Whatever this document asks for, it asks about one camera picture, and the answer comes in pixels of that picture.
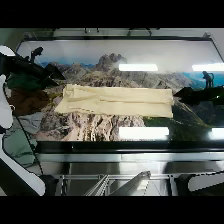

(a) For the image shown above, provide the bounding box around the grey garment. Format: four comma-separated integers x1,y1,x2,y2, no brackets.
15,111,46,135

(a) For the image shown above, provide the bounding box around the brown garment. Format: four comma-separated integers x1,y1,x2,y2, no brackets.
7,87,52,116

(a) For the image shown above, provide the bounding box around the dark green garment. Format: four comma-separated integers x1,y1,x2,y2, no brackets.
6,71,52,93

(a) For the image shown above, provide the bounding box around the black cable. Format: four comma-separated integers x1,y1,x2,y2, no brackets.
15,115,43,175

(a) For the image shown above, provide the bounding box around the silver frame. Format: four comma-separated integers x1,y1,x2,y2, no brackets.
19,28,224,197

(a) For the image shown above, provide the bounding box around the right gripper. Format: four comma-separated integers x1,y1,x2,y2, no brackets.
173,86,209,106

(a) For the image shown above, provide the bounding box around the pale green garment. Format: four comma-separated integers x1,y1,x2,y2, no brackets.
3,127,40,168

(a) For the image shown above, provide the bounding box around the cream garment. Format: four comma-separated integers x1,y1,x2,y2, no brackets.
54,83,175,119

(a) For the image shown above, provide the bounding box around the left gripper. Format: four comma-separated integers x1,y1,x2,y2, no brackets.
41,62,67,83

